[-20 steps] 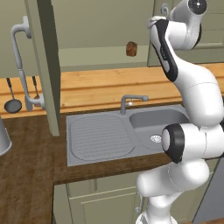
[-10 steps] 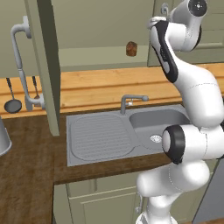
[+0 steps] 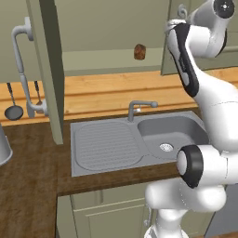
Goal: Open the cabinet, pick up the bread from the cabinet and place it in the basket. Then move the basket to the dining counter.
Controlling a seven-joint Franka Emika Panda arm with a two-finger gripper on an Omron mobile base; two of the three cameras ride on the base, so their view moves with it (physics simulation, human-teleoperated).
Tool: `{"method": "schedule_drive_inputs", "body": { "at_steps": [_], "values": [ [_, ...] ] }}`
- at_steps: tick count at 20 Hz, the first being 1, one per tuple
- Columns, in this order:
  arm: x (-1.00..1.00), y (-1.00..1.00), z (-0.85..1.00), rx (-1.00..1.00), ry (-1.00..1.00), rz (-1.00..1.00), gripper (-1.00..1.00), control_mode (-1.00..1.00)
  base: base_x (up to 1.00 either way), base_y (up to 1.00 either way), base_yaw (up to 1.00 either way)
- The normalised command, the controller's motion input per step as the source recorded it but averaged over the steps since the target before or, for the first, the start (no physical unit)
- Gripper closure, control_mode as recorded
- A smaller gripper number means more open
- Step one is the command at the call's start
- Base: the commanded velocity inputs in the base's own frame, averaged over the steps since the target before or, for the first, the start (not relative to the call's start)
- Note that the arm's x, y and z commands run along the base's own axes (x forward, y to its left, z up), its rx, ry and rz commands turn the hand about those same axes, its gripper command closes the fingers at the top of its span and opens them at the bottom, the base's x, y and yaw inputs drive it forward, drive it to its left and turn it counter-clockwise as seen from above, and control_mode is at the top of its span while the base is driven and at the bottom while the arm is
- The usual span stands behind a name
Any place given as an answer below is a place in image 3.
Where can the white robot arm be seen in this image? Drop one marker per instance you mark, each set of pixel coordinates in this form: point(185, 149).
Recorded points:
point(217, 124)

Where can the grey steel sink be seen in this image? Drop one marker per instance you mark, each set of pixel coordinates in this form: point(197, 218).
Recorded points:
point(105, 148)

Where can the olive wall cabinet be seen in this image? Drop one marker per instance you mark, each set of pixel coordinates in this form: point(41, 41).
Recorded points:
point(102, 31)

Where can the olive base cabinet door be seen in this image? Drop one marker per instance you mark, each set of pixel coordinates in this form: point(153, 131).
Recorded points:
point(111, 220)

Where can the grey sink tap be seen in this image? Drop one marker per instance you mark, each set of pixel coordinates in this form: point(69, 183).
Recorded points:
point(131, 109)

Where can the grey dishwasher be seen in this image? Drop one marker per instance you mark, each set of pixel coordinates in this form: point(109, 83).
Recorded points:
point(224, 214)

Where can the grey metal pot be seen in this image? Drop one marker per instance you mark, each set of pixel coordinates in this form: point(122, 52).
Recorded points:
point(3, 148)

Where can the dark hanging spoon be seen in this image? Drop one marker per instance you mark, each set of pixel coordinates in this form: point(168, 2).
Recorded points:
point(38, 99)

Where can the dark grey hanging ladle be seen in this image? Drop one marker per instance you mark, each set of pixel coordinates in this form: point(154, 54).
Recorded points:
point(14, 112)

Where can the olive drawer front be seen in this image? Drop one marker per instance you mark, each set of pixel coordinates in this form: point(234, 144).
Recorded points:
point(108, 195)

